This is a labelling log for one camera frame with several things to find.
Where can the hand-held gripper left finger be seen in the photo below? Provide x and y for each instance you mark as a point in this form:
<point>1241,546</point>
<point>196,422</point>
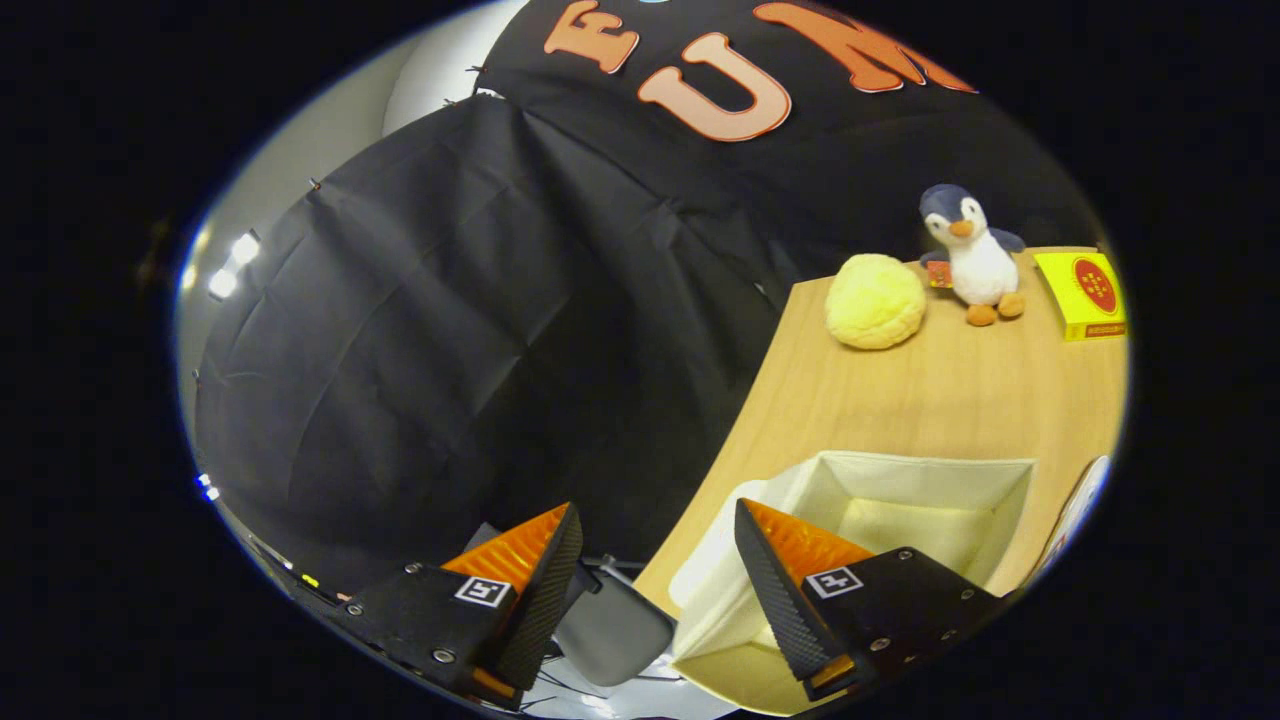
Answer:
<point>545,600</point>

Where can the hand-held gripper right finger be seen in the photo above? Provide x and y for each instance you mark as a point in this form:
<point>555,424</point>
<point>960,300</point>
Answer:
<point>775,600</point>

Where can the cream fabric storage box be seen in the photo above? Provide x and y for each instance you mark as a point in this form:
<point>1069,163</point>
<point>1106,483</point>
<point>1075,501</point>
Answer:
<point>900,520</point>

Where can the black backdrop cloth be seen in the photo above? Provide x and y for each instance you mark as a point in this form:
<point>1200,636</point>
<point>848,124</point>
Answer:
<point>450,350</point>

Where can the yellow round plush toy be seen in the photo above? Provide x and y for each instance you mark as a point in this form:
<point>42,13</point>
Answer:
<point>875,300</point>

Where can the penguin plush toy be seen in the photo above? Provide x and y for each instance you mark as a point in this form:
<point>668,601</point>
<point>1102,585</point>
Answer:
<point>980,265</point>

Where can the yellow book with red circle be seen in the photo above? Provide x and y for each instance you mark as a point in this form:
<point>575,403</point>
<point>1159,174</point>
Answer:
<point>1090,290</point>

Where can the ceiling light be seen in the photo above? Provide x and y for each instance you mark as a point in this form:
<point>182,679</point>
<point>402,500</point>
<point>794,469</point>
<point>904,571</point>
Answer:
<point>245,250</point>

